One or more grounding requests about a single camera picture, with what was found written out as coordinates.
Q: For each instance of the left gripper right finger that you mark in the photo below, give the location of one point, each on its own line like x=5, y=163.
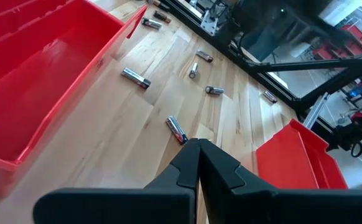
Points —
x=277, y=208

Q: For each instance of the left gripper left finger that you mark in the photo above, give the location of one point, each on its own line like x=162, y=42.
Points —
x=122, y=205

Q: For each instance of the red plastic bin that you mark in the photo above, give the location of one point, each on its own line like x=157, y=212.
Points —
x=28, y=87
x=286, y=158

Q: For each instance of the small cylindrical battery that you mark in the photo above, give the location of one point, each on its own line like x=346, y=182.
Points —
x=136, y=77
x=204, y=56
x=214, y=90
x=157, y=3
x=193, y=70
x=176, y=129
x=270, y=96
x=151, y=23
x=162, y=16

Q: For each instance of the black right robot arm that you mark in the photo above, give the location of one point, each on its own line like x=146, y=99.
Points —
x=255, y=12

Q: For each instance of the silver aluminium bar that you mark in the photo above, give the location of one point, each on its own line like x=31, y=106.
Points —
x=316, y=110

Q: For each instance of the red storage shelf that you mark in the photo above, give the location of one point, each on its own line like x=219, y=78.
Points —
x=355, y=37

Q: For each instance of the black aluminium table frame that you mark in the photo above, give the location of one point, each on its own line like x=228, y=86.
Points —
x=293, y=65

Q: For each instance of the silver metal bracket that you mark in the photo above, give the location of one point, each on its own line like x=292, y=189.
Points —
x=210, y=23

